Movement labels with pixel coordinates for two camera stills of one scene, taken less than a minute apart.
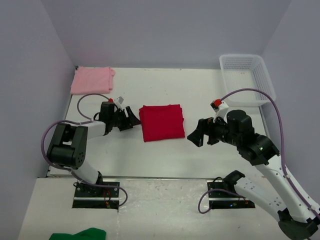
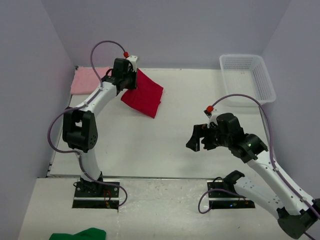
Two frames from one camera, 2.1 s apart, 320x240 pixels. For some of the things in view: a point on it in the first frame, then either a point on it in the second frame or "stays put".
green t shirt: (92, 233) stays put
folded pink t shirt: (92, 80) stays put
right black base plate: (221, 199) stays put
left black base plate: (87, 196) stays put
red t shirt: (161, 122) → (146, 97)
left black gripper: (129, 122) → (133, 85)
